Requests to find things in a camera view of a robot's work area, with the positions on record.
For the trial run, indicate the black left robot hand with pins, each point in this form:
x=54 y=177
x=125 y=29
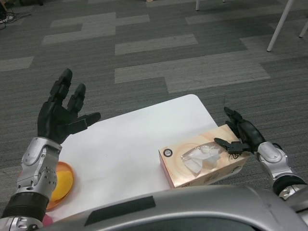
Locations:
x=53 y=120

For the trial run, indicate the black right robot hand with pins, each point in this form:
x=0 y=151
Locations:
x=251 y=136

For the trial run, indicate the beige tissue box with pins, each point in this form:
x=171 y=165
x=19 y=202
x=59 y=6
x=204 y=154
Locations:
x=178 y=149

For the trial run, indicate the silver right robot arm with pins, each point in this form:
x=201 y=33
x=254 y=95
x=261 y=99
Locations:
x=272 y=154

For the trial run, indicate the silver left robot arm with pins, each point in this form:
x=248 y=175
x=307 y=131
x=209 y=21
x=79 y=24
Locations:
x=36 y=163

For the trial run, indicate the orange plastic plate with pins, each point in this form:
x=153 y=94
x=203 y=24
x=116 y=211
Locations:
x=63 y=164

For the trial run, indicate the yellow toy fruit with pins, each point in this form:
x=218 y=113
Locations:
x=63 y=185

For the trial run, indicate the silver robot chest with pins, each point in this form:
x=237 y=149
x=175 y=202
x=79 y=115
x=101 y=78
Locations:
x=192 y=207

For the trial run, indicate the pink plate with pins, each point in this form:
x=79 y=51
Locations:
x=49 y=220

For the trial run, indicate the white table leg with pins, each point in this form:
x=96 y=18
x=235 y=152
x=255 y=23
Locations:
x=279 y=26
x=197 y=4
x=304 y=27

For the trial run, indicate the black chair base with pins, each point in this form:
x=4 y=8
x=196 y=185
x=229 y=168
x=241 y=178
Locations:
x=31 y=2

